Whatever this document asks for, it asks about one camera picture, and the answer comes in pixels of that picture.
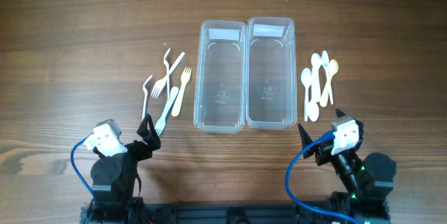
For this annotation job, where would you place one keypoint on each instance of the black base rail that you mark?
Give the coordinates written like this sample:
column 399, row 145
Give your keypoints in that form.
column 221, row 214

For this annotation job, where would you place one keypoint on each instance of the yellow plastic spoon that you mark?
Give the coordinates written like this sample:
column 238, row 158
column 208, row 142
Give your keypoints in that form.
column 334, row 67

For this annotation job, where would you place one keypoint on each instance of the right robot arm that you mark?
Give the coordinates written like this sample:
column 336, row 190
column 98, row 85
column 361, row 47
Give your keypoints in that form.
column 367, row 181

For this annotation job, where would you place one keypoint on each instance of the yellow plastic fork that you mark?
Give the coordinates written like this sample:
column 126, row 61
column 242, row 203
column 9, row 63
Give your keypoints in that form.
column 185, row 77

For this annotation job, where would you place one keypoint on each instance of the white spoon thin handle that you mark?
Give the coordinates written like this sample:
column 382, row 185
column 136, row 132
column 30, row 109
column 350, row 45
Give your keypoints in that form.
column 327, row 90

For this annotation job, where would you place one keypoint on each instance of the light blue plastic fork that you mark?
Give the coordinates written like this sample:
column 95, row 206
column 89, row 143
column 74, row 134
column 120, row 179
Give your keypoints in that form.
column 161, row 123

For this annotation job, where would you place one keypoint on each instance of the right clear plastic container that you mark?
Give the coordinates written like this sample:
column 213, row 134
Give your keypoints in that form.
column 271, row 89

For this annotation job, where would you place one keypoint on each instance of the clear plastic container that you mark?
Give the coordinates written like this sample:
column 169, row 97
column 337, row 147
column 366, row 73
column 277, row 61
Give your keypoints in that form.
column 220, row 77
column 271, row 89

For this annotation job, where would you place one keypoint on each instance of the white plastic fork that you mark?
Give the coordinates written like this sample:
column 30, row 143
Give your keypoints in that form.
column 160, row 84

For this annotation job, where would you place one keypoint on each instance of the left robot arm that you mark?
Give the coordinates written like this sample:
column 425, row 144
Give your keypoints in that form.
column 115, row 174

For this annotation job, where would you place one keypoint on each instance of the left clear plastic container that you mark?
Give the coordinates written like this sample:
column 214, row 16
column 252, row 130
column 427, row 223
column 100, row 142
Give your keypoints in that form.
column 220, row 77

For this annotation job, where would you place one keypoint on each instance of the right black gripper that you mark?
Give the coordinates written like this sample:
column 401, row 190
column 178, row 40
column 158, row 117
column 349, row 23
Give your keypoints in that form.
column 325, row 151

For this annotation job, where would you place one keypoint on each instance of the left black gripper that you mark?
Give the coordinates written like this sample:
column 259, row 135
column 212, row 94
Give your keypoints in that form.
column 138, row 146

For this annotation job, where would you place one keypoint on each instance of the white spoon wide handle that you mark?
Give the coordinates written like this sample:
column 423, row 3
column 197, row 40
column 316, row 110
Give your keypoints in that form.
column 316, row 64

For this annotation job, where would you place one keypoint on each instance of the white spoon bowl down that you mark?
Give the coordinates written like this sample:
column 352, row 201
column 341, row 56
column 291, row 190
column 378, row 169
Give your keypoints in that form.
column 311, row 108

